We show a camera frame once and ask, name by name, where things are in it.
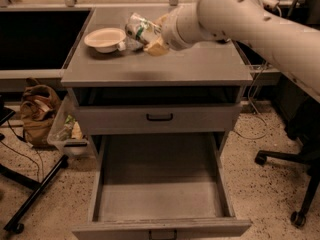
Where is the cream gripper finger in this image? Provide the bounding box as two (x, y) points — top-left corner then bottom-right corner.
(155, 14), (168, 26)
(143, 37), (169, 56)

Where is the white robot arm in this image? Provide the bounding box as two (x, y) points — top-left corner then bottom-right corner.
(144, 0), (320, 98)

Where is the grey drawer cabinet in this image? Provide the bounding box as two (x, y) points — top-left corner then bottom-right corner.
(61, 5), (254, 240)

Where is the closed top drawer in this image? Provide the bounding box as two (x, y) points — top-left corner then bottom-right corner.
(75, 104), (242, 135)

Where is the open middle drawer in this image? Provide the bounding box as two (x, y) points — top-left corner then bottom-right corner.
(73, 133), (251, 240)

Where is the clear plastic water bottle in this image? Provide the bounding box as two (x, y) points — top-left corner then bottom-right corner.
(117, 37), (143, 51)

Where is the white bowl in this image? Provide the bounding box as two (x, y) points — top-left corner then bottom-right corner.
(84, 28), (126, 53)

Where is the clear plastic bin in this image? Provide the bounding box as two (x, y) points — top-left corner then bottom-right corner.
(47, 95), (91, 157)

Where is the brown bag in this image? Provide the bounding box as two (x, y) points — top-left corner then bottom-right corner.
(20, 78), (61, 148)

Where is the black office chair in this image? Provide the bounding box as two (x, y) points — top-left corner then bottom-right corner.
(254, 98), (320, 229)

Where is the black stand base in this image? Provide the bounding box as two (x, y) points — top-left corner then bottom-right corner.
(0, 155), (68, 234)

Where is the white cable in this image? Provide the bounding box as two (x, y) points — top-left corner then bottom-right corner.
(233, 62), (270, 142)

